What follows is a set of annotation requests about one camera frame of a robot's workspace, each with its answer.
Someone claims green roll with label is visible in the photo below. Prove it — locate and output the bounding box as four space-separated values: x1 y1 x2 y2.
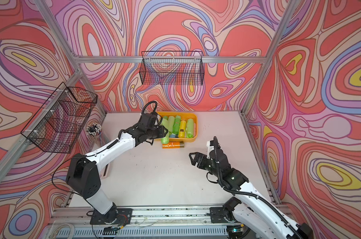
173 115 181 135

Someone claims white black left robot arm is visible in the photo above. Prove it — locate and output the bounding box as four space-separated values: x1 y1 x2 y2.
66 111 168 224

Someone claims black wire basket left wall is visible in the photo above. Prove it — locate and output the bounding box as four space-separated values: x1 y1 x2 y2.
21 83 98 153

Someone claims green yellow trash bag roll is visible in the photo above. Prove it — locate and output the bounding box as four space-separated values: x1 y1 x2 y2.
178 120 186 138

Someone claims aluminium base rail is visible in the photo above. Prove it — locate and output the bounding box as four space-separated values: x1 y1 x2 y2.
49 204 238 227

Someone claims pink calculator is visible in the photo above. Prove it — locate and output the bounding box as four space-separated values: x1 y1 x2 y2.
101 164 110 179

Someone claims light green roll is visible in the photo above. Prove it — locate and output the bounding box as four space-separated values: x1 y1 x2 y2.
167 116 175 134
161 116 169 144
185 119 194 138

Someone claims black wire basket wall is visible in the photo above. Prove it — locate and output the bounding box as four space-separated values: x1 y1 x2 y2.
21 83 98 153
139 50 204 86

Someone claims black wire basket back wall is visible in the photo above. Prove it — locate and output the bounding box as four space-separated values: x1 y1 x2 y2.
139 50 204 86

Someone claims orange plastic storage box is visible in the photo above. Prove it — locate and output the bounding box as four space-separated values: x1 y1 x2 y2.
158 112 198 144

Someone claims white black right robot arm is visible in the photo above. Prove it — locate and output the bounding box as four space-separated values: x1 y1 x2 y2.
189 148 314 239

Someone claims cup of pens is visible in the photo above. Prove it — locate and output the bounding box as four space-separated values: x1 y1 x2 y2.
86 123 106 147

